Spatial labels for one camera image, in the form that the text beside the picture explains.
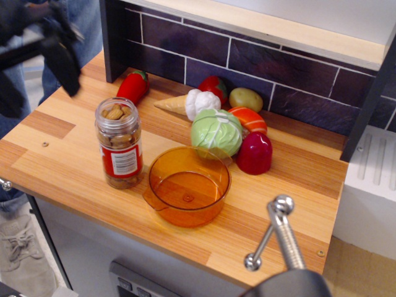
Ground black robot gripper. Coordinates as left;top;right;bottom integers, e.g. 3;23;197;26
1;1;82;118

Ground clear almond jar red label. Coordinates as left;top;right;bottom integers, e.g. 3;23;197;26
95;97;144;189

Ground orange transparent plastic pot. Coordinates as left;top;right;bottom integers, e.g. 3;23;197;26
143;146;233;228

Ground blue jeans leg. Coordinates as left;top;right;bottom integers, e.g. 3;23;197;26
1;0;103;213

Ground red toy chili pepper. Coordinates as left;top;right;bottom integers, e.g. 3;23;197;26
116;71;150;105

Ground small metal knob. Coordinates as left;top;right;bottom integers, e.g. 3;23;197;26
0;179;13;191

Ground toy ice cream cone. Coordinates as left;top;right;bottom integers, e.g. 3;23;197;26
154;89;222;121

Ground red toy strawberry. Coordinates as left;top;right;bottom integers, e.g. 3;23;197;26
198;75;228;104

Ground green toy cabbage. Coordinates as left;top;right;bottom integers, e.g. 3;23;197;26
191;109;243;157

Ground grey sneaker shoe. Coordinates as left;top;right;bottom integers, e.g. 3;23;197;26
1;215;56;296

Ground yellow toy potato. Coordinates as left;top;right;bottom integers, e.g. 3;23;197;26
229;87;264;112

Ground orange toy salmon sushi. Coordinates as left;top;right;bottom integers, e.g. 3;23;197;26
228;106;267;138

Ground grey oven control panel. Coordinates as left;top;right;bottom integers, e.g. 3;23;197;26
109;261;178;297

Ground dark red toy pepper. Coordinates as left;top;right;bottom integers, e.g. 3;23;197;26
236;132;273;175

